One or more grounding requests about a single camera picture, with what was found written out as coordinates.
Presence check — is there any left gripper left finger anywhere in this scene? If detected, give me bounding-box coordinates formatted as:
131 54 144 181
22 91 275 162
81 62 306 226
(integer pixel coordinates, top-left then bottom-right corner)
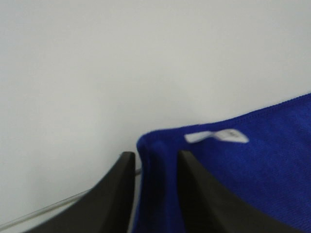
29 152 136 233

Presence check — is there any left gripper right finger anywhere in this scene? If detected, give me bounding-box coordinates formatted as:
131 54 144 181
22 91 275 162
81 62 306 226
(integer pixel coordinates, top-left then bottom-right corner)
178 150 311 233

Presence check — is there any blue microfibre towel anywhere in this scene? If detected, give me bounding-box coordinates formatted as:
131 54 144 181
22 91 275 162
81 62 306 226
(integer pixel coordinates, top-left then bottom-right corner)
133 94 311 233

